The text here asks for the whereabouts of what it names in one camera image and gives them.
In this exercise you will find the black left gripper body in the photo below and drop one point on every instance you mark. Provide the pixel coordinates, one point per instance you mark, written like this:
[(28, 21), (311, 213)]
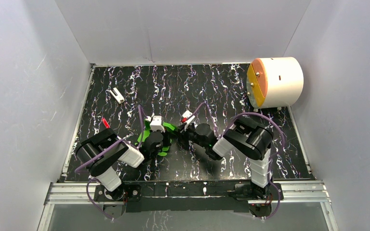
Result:
[(159, 135)]

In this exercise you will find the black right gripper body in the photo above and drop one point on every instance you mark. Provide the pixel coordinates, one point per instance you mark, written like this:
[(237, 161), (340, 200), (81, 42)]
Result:
[(188, 132)]

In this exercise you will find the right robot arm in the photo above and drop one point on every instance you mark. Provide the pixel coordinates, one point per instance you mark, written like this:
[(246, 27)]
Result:
[(245, 137)]

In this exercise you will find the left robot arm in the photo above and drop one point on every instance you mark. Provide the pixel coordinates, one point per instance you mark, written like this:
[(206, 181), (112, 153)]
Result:
[(99, 152)]

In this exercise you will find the small red marker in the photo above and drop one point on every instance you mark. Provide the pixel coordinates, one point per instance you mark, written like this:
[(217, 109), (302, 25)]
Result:
[(105, 123)]

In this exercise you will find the small white plastic clip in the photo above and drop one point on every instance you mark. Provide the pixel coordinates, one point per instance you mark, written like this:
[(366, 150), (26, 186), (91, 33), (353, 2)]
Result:
[(115, 93)]

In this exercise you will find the white cylinder with coloured face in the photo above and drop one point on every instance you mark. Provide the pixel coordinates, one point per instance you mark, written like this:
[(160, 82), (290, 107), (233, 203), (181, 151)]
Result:
[(274, 82)]

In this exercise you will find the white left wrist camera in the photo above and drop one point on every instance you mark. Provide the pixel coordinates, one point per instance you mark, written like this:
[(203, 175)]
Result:
[(154, 123)]

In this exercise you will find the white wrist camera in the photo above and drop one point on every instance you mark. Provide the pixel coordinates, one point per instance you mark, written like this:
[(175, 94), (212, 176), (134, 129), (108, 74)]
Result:
[(187, 118), (154, 123)]

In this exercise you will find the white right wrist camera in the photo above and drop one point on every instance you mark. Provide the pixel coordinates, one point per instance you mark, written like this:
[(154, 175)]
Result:
[(187, 118)]

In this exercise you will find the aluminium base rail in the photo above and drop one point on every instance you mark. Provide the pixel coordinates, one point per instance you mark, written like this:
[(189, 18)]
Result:
[(290, 191)]

